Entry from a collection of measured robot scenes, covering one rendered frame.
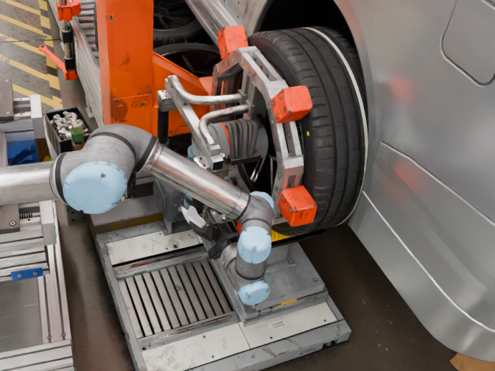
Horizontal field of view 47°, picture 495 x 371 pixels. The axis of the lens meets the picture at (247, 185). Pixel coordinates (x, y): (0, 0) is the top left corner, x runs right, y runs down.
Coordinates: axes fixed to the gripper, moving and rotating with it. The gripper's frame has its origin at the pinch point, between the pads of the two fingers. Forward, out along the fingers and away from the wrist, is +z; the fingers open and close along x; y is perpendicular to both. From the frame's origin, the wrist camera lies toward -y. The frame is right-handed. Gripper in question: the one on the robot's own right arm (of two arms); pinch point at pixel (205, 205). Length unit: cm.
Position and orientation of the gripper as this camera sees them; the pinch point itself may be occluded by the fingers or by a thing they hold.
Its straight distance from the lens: 162.6
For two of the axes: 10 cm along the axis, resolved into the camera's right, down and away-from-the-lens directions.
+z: -4.0, -6.5, 6.5
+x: -9.1, 1.9, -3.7
